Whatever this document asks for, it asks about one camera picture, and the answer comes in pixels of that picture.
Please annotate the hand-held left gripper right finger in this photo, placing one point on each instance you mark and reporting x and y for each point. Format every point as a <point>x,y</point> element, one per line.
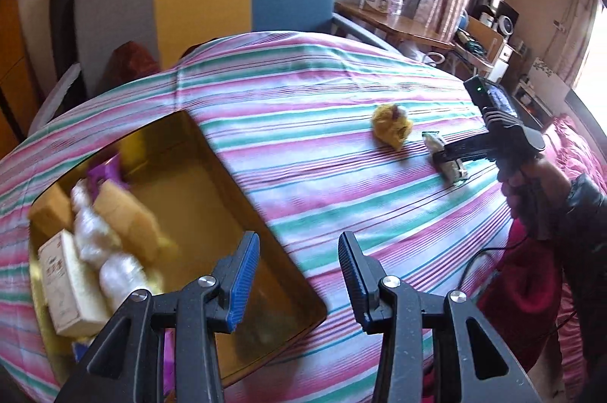
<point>355,280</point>

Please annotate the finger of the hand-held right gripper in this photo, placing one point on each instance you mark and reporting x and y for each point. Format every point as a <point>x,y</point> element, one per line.
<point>462,152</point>

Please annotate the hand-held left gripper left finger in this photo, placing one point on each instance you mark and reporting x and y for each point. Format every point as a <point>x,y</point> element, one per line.
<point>244,284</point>

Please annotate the gold metal tin tray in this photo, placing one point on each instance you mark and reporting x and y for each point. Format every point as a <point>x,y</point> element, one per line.
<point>237,232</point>

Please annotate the white plastic bag bundle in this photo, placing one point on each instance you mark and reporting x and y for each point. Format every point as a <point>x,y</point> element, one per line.
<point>121,282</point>
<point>90,227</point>

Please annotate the small yellow sponge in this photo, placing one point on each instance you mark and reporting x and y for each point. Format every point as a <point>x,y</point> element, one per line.
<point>133,218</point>

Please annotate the white carton box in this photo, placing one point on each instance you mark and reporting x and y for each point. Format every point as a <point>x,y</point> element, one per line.
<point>69,289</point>

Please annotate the purple packet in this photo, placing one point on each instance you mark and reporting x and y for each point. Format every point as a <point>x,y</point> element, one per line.
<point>106,173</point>

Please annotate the person's right forearm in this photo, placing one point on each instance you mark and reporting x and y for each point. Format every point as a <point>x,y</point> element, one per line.
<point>585,242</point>

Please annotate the person's right hand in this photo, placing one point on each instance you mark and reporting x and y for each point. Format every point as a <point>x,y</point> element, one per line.
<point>550,182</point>

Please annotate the yellow crumpled bag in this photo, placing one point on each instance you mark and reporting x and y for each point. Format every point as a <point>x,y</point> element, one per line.
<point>390,126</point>

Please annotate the cluttered white shelf unit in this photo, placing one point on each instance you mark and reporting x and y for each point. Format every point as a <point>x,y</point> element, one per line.
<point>493,47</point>

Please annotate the small blue globe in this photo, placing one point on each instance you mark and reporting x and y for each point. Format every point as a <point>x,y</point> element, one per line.
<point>462,22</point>

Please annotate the red fleece blanket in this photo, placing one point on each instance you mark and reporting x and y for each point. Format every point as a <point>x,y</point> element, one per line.
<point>531,289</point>

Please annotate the clear plastic cup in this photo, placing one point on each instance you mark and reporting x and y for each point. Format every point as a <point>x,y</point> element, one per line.
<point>397,6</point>

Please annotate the dark red cloth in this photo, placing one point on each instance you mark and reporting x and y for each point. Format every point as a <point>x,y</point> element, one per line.
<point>135,59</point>

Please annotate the white foam sheet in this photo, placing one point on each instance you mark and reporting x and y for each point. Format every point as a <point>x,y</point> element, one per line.
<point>57,92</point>

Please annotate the wooden wardrobe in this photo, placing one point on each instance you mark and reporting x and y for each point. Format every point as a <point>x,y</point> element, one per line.
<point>14,66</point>

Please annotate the black rolled mat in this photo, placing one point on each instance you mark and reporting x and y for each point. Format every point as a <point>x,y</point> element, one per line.
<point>66,19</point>

